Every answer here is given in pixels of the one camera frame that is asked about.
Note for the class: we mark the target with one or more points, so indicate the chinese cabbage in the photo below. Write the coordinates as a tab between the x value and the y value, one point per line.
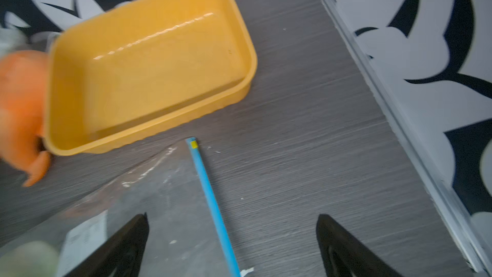
34	258

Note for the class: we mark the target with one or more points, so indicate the clear zipper bag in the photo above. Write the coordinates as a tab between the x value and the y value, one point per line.
187	234

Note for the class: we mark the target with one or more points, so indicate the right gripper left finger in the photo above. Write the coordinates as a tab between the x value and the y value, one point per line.
121	254

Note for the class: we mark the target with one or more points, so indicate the orange plush toy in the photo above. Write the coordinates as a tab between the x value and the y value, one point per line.
23	90

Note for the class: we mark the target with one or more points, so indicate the yellow plastic tray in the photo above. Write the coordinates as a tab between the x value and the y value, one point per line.
142	69

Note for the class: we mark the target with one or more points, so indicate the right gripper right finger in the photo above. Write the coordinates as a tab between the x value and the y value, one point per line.
343	255

